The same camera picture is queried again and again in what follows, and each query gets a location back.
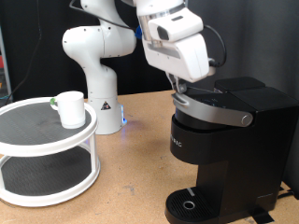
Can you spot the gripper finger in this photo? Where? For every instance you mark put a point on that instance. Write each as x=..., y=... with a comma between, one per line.
x=171, y=81
x=181, y=87

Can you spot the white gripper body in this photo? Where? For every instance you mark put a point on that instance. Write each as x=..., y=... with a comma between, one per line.
x=187, y=59

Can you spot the black Keurig coffee machine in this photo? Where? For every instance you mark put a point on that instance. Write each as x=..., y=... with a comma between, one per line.
x=236, y=155

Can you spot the white mug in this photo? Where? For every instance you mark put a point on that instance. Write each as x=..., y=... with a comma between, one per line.
x=72, y=112

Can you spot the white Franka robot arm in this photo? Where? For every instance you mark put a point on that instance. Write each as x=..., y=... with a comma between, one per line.
x=99, y=81

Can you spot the clear water tank black lid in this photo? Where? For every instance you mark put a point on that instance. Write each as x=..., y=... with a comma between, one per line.
x=239, y=84

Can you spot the white two-tier turntable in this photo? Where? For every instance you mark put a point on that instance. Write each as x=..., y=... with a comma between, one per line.
x=46, y=174

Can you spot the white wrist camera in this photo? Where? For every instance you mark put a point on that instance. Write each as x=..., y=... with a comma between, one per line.
x=183, y=26

